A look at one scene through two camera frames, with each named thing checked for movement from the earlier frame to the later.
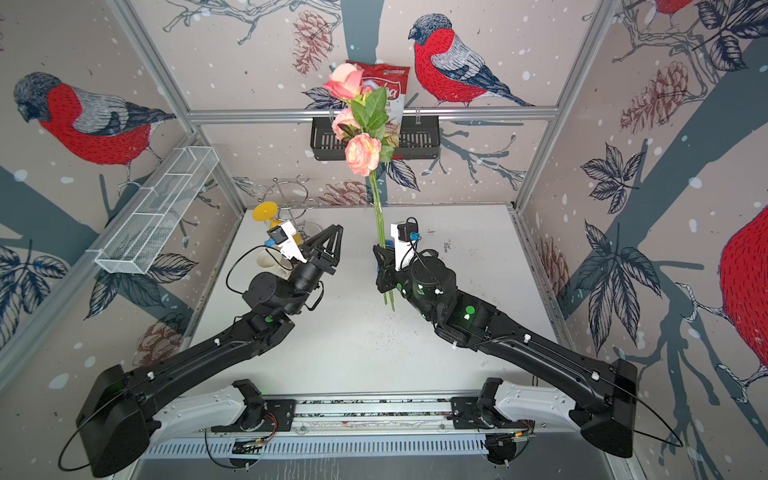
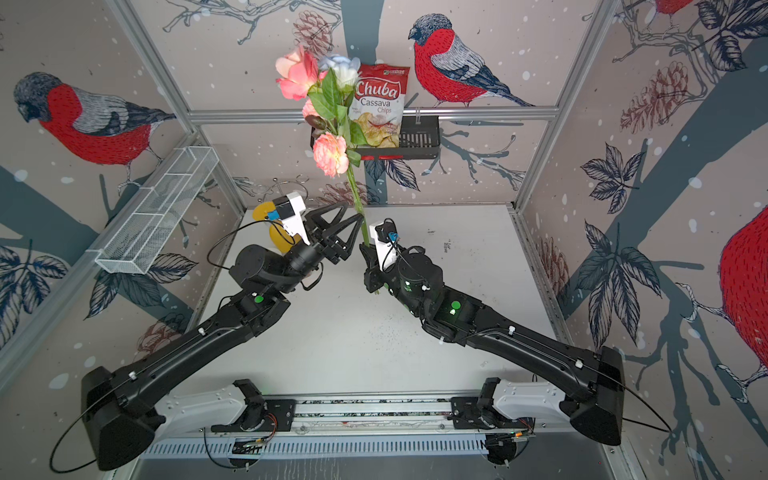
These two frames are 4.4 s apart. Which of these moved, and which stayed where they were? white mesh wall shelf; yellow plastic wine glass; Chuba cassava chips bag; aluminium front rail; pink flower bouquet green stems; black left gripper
Moved: pink flower bouquet green stems; black left gripper
Stayed: Chuba cassava chips bag; yellow plastic wine glass; aluminium front rail; white mesh wall shelf
